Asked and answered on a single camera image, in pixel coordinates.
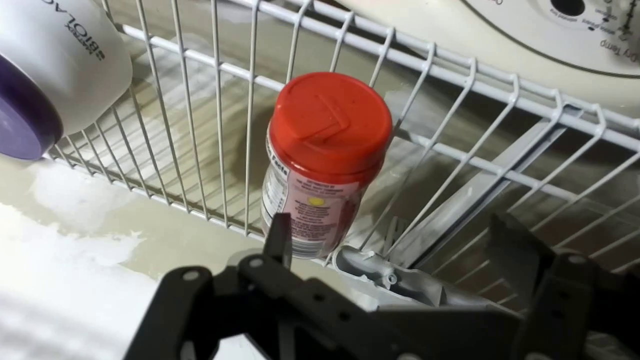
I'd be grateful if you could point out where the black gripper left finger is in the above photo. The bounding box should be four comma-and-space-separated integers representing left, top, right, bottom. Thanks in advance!
125, 212, 316, 360

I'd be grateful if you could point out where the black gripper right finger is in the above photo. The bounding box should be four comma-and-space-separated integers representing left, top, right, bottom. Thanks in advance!
489, 212, 640, 360

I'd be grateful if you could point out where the white jar purple lid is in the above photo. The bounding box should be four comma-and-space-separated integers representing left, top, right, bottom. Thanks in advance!
0, 0, 136, 162

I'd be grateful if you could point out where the white plate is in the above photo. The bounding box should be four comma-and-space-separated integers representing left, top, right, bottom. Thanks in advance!
338, 0, 640, 120

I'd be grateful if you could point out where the orange lidded spice container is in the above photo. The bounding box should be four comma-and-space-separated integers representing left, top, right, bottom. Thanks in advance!
258, 69, 396, 259

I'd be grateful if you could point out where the white wire shelf rack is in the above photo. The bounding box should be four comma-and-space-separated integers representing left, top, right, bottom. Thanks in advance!
46, 0, 640, 281

